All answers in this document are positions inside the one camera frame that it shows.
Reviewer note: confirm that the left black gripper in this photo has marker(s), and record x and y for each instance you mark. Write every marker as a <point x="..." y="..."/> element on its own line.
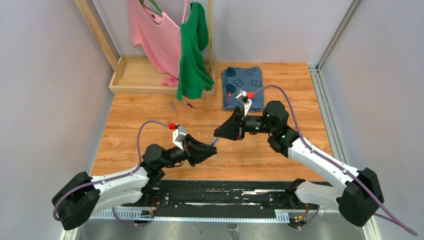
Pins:
<point x="190" y="151"/>

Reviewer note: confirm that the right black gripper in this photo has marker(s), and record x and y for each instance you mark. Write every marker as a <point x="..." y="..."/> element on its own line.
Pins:
<point x="240" y="123"/>

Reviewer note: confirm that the purple pen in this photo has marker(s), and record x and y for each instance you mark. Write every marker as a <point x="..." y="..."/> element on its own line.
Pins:
<point x="215" y="141"/>
<point x="173" y="108"/>

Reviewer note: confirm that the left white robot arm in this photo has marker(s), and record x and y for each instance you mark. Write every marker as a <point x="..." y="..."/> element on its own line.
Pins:
<point x="85" y="195"/>

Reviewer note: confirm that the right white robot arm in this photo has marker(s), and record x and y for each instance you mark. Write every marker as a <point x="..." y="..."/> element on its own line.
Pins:
<point x="355" y="193"/>

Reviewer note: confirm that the red pen near rack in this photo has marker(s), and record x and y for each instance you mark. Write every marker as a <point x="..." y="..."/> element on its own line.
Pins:
<point x="188" y="104"/>

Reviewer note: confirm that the folded blue t-shirt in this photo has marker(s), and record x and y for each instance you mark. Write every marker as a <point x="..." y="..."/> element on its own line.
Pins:
<point x="239" y="78"/>

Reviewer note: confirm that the green t-shirt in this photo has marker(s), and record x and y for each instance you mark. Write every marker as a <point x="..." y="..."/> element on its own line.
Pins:
<point x="193" y="79"/>

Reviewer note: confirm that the wooden clothes rack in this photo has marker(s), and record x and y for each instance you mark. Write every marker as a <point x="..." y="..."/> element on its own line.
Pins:
<point x="137" y="75"/>

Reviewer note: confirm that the pink t-shirt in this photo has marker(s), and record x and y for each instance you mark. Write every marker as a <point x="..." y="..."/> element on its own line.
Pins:
<point x="160" y="38"/>

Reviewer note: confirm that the green clothes hanger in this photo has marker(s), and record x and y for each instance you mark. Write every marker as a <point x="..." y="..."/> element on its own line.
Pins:
<point x="152" y="6"/>

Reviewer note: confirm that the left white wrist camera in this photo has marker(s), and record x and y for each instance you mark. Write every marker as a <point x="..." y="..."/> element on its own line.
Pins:
<point x="178" y="136"/>

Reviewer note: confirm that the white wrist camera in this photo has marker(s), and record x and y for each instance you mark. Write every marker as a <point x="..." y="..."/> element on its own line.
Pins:
<point x="178" y="136"/>
<point x="242" y="97"/>

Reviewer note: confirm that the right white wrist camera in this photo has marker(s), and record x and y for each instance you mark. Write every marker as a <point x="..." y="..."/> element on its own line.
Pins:
<point x="242" y="97"/>

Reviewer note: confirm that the aluminium frame rail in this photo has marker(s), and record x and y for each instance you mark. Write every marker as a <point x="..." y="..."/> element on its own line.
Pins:
<point x="133" y="223"/>

